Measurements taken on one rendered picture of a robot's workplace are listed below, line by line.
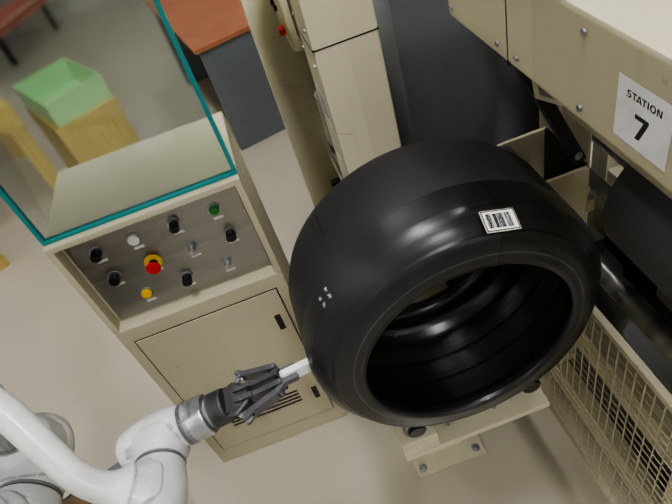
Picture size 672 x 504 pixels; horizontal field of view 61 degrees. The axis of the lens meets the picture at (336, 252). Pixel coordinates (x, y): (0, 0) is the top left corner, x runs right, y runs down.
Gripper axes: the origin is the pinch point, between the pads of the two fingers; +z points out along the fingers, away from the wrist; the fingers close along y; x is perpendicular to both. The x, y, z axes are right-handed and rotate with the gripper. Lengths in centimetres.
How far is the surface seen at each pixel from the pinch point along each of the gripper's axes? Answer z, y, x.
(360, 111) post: 35, 28, -31
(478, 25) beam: 57, 13, -44
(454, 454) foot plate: 17, 24, 117
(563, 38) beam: 58, -12, -51
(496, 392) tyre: 34.9, -12.1, 21.2
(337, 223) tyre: 21.7, 4.4, -27.0
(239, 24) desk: 11, 298, 40
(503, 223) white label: 46, -11, -25
